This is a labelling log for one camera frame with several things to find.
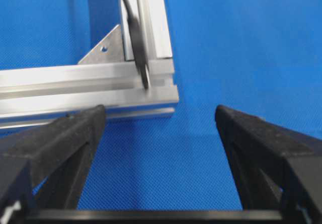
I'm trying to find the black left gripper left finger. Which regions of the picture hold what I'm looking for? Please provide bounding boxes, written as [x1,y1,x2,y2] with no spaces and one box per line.
[1,105,106,223]

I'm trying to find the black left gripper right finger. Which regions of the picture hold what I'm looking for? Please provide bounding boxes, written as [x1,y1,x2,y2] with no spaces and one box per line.
[215,105,321,223]

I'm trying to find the black wire with plug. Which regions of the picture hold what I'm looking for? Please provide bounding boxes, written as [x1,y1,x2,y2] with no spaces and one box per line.
[117,0,151,90]

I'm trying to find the aluminium extrusion frame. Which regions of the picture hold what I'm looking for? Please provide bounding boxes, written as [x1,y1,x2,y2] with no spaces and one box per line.
[1,0,179,131]

